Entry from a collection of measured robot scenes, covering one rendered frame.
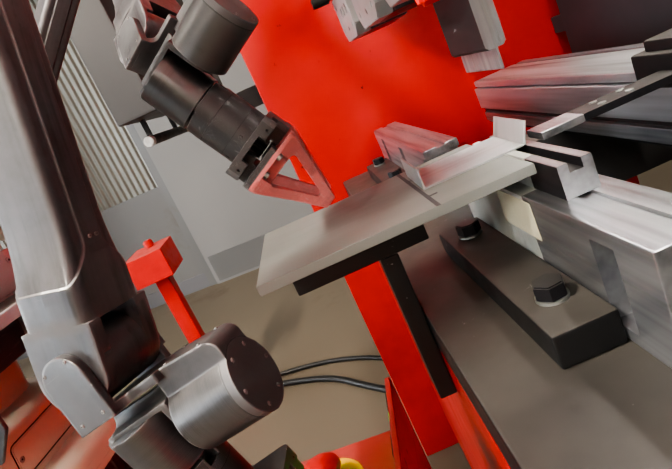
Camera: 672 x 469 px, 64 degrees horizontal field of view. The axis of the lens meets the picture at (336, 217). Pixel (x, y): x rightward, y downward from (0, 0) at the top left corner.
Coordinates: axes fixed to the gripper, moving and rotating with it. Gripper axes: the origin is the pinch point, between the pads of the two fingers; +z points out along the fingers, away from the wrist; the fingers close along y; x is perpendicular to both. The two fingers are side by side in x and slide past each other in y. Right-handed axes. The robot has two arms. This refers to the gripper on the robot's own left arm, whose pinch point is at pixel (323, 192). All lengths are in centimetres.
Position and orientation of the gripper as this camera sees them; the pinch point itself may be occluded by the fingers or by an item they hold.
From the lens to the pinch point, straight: 55.2
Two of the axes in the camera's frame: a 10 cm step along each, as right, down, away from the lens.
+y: -0.8, -2.3, 9.7
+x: -6.0, 7.9, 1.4
